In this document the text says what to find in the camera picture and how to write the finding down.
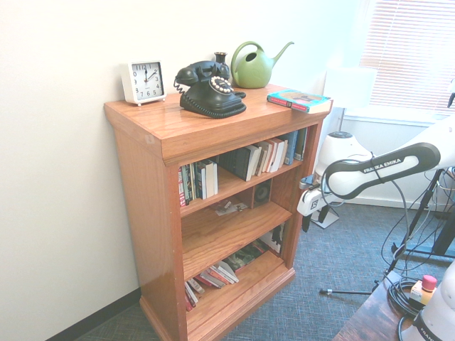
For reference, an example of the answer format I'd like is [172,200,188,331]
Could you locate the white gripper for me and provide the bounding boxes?
[296,187,338,234]

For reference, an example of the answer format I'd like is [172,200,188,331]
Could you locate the teal and orange paperback book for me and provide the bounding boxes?
[267,89,334,114]

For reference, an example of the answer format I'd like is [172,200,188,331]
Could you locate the black and white picture book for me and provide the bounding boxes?
[261,222,287,257]

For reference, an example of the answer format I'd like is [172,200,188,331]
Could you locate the small wooden cube speaker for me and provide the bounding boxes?
[252,178,274,210]

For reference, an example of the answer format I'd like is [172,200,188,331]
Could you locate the blue covered book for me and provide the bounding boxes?
[279,130,299,166]

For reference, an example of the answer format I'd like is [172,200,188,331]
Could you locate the thick cream paged book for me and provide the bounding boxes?
[272,136,289,171]

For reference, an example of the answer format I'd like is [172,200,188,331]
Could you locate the thin white paged book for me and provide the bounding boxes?
[254,141,273,177]
[264,139,280,174]

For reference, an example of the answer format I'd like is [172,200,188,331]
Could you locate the dark grey covered book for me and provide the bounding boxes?
[295,126,309,161]

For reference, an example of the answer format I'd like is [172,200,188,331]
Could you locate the dark green flat book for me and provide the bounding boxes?
[222,241,270,274]

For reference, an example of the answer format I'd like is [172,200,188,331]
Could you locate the white printed card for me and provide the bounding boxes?
[213,202,237,217]

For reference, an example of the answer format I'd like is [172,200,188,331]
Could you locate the large black covered book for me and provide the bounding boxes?
[217,144,263,183]

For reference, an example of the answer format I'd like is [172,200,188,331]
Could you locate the white leaning paperback book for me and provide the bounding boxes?
[214,260,240,285]

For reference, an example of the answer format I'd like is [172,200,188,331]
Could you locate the red and white leaning book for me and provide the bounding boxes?
[198,266,228,289]

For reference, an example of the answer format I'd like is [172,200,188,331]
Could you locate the blue spine book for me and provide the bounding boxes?
[198,161,207,200]

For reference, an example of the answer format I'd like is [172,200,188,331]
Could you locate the yellow emergency stop button box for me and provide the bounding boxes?
[409,275,438,306]

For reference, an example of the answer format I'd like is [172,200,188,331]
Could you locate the dark green spine book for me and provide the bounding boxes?
[184,163,195,204]

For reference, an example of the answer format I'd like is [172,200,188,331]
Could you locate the black desk leg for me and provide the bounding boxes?
[433,207,455,255]

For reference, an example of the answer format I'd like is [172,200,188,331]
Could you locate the red and white spine book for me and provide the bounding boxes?
[178,166,187,207]

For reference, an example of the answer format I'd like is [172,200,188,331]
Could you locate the cream leaning paperback book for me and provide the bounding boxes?
[184,277,206,296]

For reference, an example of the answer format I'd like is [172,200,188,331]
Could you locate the white floor lamp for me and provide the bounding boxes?
[311,67,378,229]

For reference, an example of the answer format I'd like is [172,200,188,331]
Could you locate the red leaning paperback book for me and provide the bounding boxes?
[183,283,198,313]

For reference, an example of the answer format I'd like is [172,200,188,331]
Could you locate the green plastic watering can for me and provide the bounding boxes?
[230,40,295,89]

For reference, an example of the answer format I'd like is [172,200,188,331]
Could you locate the black vintage rotary telephone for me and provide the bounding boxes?
[173,60,247,120]

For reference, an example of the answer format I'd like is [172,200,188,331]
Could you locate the wooden bookshelf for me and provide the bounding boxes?
[103,83,335,341]

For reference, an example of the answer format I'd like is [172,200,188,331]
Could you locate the small black vase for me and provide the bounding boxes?
[213,51,230,82]

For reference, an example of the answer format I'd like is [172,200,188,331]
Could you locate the white window blinds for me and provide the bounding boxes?
[358,0,455,107]

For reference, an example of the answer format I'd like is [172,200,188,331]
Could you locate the white square alarm clock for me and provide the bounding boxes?
[127,60,167,107]

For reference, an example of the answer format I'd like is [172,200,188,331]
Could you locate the black camera tripod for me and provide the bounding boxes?
[318,170,444,298]

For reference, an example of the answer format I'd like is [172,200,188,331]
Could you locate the coiled black cable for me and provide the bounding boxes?
[387,276,427,341]

